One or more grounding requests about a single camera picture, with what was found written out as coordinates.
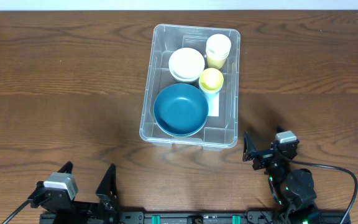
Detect cream cup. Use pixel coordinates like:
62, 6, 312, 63
206, 34, 231, 54

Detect yellow cup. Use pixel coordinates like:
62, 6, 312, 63
206, 56, 227, 69
199, 68, 224, 93

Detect light blue cup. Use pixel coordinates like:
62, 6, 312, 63
199, 85, 220, 108

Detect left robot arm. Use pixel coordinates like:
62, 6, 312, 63
27, 161, 120, 223

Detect yellow small bowl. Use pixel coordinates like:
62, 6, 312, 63
172, 73, 200, 83

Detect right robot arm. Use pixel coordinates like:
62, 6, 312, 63
242, 131, 324, 223

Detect clear plastic storage bin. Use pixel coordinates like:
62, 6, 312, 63
139, 24, 241, 151

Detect dark blue bowl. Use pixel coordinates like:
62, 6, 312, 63
153, 83, 209, 136

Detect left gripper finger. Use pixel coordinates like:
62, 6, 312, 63
96, 164, 119, 205
58, 161, 73, 174

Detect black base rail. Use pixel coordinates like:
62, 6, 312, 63
39, 210, 343, 224

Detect pink cup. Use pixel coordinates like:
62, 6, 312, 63
206, 52, 229, 60

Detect white small bowl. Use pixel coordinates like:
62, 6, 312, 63
168, 48, 205, 78

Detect white label in bin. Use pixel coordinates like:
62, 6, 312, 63
208, 105, 219, 117

